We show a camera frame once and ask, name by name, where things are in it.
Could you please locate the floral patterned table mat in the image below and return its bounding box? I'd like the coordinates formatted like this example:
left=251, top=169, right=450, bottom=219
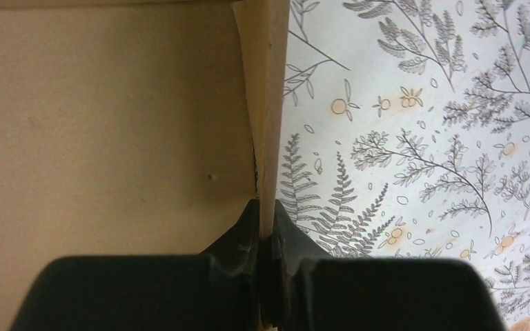
left=277, top=1, right=530, bottom=330

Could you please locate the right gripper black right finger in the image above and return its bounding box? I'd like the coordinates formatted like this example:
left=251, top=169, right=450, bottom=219
left=262, top=202, right=504, bottom=330

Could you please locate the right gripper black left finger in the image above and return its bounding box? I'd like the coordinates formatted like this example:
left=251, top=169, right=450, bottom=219
left=11, top=199, right=259, bottom=330

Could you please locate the brown cardboard box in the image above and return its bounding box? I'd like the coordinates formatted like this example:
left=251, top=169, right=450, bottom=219
left=0, top=1, right=289, bottom=330

